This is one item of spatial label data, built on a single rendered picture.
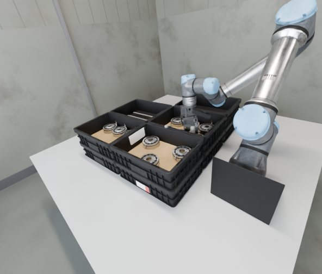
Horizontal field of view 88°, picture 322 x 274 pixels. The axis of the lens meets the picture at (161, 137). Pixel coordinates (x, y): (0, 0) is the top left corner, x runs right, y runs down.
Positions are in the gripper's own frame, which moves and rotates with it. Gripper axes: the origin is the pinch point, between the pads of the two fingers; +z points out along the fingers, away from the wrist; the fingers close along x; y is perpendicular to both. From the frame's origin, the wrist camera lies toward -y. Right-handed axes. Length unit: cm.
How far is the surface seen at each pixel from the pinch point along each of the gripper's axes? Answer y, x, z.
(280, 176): -37.3, 24.9, 18.7
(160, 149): 22.0, 3.9, 2.6
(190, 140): 5.8, 11.0, -3.4
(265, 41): -125, -123, -51
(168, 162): 19.0, 16.8, 4.4
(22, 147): 186, -111, 30
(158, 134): 21.4, -4.9, -3.4
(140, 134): 32.5, -5.6, -5.0
